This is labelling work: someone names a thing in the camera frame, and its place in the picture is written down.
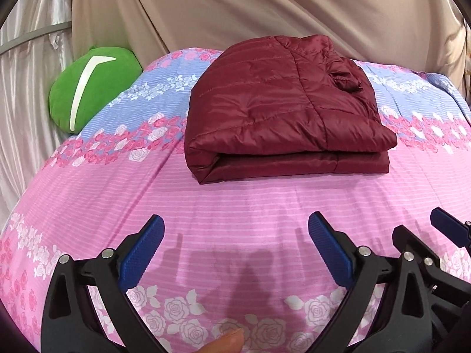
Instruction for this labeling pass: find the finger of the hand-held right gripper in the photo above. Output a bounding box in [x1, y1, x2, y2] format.
[430, 207, 471, 251]
[392, 224, 459, 302]

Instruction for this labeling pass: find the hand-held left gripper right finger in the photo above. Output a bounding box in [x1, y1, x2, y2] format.
[307, 211, 443, 353]

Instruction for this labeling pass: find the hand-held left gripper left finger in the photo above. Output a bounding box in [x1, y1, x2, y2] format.
[40, 215, 166, 353]

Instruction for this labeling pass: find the grey metal rod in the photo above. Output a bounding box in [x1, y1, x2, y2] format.
[0, 21, 73, 55]

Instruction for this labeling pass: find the silver satin curtain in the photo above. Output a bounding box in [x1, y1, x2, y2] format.
[0, 0, 89, 230]

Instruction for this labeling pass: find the pink blue floral bedsheet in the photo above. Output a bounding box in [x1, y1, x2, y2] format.
[0, 46, 471, 353]

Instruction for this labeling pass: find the green pillow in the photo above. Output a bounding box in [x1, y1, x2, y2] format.
[49, 46, 144, 134]

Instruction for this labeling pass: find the person's left hand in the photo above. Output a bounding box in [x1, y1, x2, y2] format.
[209, 328, 246, 353]

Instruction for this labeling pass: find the beige curtain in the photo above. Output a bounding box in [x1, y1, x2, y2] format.
[70, 0, 471, 94]

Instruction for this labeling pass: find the maroon puffer jacket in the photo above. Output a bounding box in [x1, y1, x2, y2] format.
[184, 35, 399, 185]

